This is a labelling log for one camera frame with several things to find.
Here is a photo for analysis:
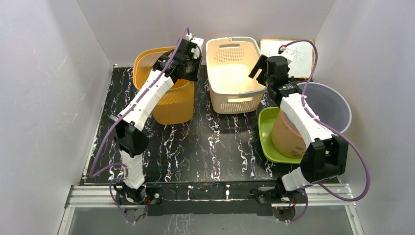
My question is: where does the cream perforated basket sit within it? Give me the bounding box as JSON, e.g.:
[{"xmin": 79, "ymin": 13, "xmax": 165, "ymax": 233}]
[{"xmin": 206, "ymin": 37, "xmax": 266, "ymax": 114}]

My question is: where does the orange mesh basket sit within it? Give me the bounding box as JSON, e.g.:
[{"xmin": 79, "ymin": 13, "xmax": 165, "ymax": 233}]
[{"xmin": 133, "ymin": 47, "xmax": 195, "ymax": 125}]

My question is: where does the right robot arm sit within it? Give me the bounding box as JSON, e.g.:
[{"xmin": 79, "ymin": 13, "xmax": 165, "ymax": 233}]
[{"xmin": 249, "ymin": 55, "xmax": 348, "ymax": 203}]

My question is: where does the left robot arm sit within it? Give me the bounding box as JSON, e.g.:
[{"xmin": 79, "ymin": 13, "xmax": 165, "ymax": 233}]
[{"xmin": 110, "ymin": 36, "xmax": 204, "ymax": 204}]

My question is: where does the small whiteboard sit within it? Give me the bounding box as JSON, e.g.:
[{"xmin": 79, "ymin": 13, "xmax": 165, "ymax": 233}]
[{"xmin": 259, "ymin": 39, "xmax": 314, "ymax": 79}]

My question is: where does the green plastic tray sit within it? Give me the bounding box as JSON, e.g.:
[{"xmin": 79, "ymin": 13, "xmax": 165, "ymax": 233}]
[{"xmin": 258, "ymin": 107, "xmax": 306, "ymax": 164}]

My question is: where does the grey and tan bucket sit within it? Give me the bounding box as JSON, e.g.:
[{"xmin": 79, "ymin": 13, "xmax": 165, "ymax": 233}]
[{"xmin": 271, "ymin": 82, "xmax": 352, "ymax": 159}]

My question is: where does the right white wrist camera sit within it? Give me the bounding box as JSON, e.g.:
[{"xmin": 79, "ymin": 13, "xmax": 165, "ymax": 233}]
[{"xmin": 278, "ymin": 45, "xmax": 294, "ymax": 65}]

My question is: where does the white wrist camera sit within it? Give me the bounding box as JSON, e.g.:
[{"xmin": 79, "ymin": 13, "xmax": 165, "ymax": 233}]
[
  {"xmin": 185, "ymin": 33, "xmax": 205, "ymax": 59},
  {"xmin": 278, "ymin": 45, "xmax": 294, "ymax": 65}
]

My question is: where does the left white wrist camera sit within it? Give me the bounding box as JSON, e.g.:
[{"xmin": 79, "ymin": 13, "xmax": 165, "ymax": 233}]
[{"xmin": 185, "ymin": 33, "xmax": 205, "ymax": 59}]

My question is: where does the aluminium rail frame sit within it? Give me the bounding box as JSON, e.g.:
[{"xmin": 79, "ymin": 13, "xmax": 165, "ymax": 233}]
[{"xmin": 58, "ymin": 185, "xmax": 364, "ymax": 235}]

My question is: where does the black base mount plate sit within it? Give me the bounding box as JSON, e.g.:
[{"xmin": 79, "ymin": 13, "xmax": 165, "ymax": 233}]
[{"xmin": 111, "ymin": 180, "xmax": 305, "ymax": 216}]

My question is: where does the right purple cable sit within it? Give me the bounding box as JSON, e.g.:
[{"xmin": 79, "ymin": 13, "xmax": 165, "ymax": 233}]
[{"xmin": 278, "ymin": 39, "xmax": 371, "ymax": 224}]

